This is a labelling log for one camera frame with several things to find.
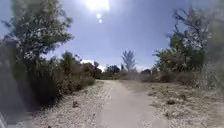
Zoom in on dry gravel verge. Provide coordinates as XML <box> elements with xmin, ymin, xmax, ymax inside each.
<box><xmin>19</xmin><ymin>79</ymin><xmax>113</xmax><ymax>128</ymax></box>
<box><xmin>119</xmin><ymin>79</ymin><xmax>224</xmax><ymax>128</ymax></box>

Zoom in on dark distant trees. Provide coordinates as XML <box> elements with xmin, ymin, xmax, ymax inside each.
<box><xmin>105</xmin><ymin>64</ymin><xmax>122</xmax><ymax>75</ymax></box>

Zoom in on row of green bushes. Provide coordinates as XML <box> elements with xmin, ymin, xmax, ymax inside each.
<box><xmin>0</xmin><ymin>0</ymin><xmax>104</xmax><ymax>116</ymax></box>
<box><xmin>139</xmin><ymin>0</ymin><xmax>224</xmax><ymax>89</ymax></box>

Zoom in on pale dirt path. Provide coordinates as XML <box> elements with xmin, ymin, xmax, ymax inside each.
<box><xmin>94</xmin><ymin>79</ymin><xmax>168</xmax><ymax>128</ymax></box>

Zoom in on slender pale tree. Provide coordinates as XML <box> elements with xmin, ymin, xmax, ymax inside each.
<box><xmin>121</xmin><ymin>49</ymin><xmax>137</xmax><ymax>73</ymax></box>

